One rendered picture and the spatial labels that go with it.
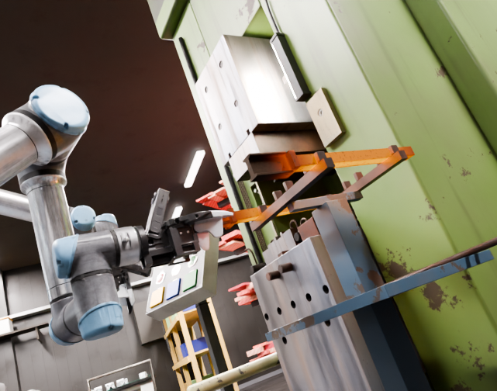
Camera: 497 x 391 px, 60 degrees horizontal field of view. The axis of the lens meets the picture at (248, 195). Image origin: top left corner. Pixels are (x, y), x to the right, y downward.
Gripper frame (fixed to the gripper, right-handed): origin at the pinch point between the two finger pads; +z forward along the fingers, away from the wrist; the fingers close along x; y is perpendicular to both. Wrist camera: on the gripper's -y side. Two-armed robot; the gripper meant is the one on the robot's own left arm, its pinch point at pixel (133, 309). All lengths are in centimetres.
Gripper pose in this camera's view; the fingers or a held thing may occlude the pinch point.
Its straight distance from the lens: 156.0
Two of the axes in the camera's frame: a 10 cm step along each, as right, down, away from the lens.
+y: -9.0, 1.9, -4.0
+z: 3.3, 8.9, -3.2
